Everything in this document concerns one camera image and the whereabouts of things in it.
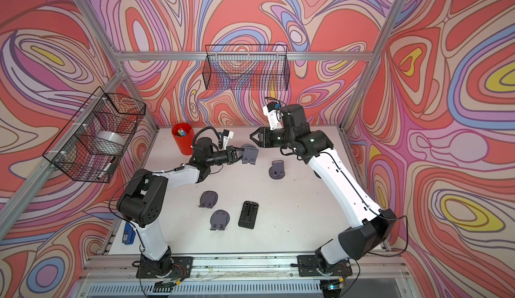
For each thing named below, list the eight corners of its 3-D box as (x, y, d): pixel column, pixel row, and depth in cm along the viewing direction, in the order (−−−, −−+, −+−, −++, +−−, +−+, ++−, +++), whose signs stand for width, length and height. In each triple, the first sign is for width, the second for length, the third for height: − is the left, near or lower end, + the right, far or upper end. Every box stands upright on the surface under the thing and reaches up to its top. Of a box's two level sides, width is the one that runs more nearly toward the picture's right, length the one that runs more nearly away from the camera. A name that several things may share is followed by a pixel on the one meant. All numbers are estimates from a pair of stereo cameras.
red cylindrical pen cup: (176, 155, 108) (167, 139, 98) (181, 139, 116) (173, 123, 105) (195, 155, 108) (188, 139, 98) (199, 139, 116) (193, 123, 105)
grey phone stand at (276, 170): (268, 179, 99) (269, 169, 92) (268, 170, 103) (269, 160, 96) (283, 179, 99) (284, 169, 92) (282, 170, 103) (283, 160, 96)
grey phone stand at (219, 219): (210, 230, 84) (208, 228, 82) (212, 212, 90) (211, 209, 88) (229, 230, 84) (228, 228, 82) (230, 212, 90) (230, 209, 88)
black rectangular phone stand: (237, 226, 85) (237, 224, 83) (244, 202, 92) (244, 200, 90) (253, 229, 84) (253, 227, 82) (259, 205, 91) (259, 203, 89)
